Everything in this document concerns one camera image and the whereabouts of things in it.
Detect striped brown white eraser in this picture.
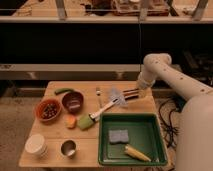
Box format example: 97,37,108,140
123,88,139,100

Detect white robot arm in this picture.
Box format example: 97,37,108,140
137,53,213,171

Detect small metal cup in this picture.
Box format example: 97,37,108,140
61,140,77,158

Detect orange bowl with beans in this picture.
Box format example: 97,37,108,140
34,99,62,123

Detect green plastic tray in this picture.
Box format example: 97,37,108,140
98,114,168,166

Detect green silicone brush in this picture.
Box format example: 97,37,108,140
77,100,115,130

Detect silver metal fork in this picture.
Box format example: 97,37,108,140
96,87,102,108

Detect blue grey sponge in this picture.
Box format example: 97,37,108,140
108,130,129,144

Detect orange carrot piece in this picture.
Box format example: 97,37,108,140
65,115,77,129

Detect dark red bowl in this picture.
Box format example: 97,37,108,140
62,91,84,114

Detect black cables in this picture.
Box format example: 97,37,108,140
157,97,183,149

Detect stack of white bowls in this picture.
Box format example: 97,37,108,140
25,134,47,157

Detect wooden table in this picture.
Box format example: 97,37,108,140
18,80,171,169

